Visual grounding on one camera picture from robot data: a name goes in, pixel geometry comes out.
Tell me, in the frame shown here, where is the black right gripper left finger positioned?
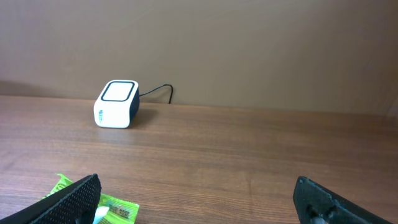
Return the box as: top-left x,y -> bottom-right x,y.
1,174 -> 101,224

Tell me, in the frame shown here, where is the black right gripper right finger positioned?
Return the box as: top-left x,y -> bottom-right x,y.
293,176 -> 390,224

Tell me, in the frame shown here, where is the green gummy candy bag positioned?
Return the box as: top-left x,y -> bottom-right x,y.
40,173 -> 140,224

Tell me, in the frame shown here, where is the white barcode scanner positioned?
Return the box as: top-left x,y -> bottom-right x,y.
93,80 -> 140,129

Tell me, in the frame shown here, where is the black scanner cable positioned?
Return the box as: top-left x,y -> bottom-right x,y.
138,83 -> 174,105

